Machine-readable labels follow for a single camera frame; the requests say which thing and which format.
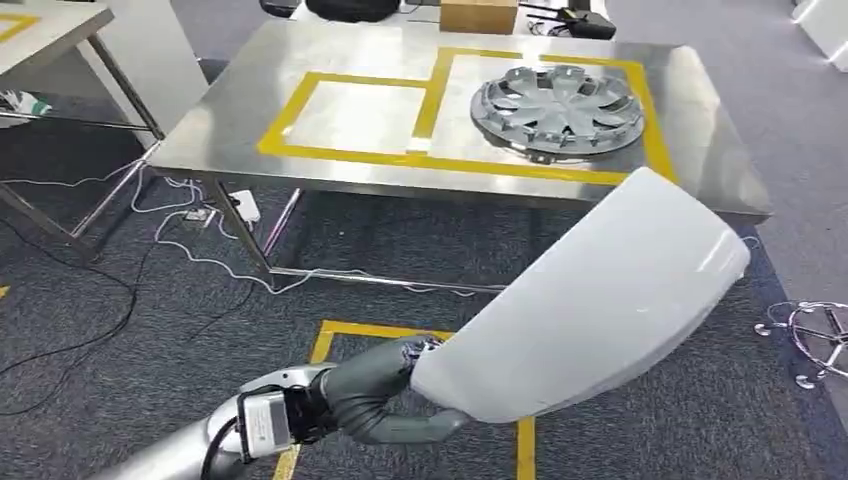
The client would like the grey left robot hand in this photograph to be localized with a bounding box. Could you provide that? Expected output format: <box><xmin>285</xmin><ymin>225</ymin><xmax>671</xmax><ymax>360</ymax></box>
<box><xmin>322</xmin><ymin>335</ymin><xmax>473</xmax><ymax>446</ymax></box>

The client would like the white moulded plastic panel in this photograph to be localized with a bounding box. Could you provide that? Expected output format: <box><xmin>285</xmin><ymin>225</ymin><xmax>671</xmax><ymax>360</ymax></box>
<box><xmin>409</xmin><ymin>166</ymin><xmax>753</xmax><ymax>425</ymax></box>

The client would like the yellow floor tape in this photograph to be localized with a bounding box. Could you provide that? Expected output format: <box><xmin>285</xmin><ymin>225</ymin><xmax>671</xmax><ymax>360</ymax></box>
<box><xmin>271</xmin><ymin>319</ymin><xmax>537</xmax><ymax>480</ymax></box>

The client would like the white power strip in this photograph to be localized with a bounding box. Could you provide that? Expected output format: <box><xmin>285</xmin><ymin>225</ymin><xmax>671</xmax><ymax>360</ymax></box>
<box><xmin>223</xmin><ymin>190</ymin><xmax>262</xmax><ymax>226</ymax></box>

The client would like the yellow tape on table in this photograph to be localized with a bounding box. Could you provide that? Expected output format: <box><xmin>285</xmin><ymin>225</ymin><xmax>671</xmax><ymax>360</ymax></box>
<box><xmin>256</xmin><ymin>46</ymin><xmax>679</xmax><ymax>188</ymax></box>

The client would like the stainless steel table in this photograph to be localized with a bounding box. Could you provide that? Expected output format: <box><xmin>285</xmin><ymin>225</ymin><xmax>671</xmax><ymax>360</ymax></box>
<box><xmin>146</xmin><ymin>19</ymin><xmax>774</xmax><ymax>296</ymax></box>

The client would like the silver wheel hubcap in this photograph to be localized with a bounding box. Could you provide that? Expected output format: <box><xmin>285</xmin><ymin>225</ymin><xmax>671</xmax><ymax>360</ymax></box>
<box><xmin>469</xmin><ymin>64</ymin><xmax>647</xmax><ymax>166</ymax></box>

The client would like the black bag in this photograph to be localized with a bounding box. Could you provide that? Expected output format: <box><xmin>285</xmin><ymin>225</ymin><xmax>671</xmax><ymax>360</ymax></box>
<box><xmin>304</xmin><ymin>0</ymin><xmax>403</xmax><ymax>24</ymax></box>

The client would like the brown cardboard box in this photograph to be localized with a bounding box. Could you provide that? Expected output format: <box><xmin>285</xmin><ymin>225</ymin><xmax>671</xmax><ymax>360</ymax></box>
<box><xmin>439</xmin><ymin>0</ymin><xmax>519</xmax><ymax>36</ymax></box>

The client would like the white board panel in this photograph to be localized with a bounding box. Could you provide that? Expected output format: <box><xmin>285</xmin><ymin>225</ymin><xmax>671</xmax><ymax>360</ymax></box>
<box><xmin>74</xmin><ymin>0</ymin><xmax>211</xmax><ymax>151</ymax></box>

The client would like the chrome chair base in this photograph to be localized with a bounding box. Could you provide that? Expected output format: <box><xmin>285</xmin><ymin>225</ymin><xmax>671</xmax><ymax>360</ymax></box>
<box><xmin>753</xmin><ymin>300</ymin><xmax>848</xmax><ymax>391</ymax></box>

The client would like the white and green bag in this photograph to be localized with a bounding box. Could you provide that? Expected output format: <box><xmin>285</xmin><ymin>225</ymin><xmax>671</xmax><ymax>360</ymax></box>
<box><xmin>0</xmin><ymin>88</ymin><xmax>54</xmax><ymax>122</ymax></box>

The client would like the steel side table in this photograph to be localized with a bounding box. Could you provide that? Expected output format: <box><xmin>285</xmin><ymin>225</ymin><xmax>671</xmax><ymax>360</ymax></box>
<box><xmin>0</xmin><ymin>0</ymin><xmax>167</xmax><ymax>261</ymax></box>

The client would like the white box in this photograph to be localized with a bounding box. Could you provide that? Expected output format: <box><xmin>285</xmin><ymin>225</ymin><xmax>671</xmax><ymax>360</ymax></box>
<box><xmin>790</xmin><ymin>0</ymin><xmax>848</xmax><ymax>73</ymax></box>

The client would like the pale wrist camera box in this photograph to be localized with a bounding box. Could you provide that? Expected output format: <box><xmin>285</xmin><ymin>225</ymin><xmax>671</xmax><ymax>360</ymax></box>
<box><xmin>236</xmin><ymin>389</ymin><xmax>297</xmax><ymax>464</ymax></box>

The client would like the white cable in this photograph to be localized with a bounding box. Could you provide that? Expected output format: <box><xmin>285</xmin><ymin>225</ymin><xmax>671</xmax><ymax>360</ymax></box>
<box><xmin>0</xmin><ymin>160</ymin><xmax>478</xmax><ymax>298</ymax></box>

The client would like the black cable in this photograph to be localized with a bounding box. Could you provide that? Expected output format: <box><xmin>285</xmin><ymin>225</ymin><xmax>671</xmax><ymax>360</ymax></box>
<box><xmin>0</xmin><ymin>215</ymin><xmax>260</xmax><ymax>419</ymax></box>

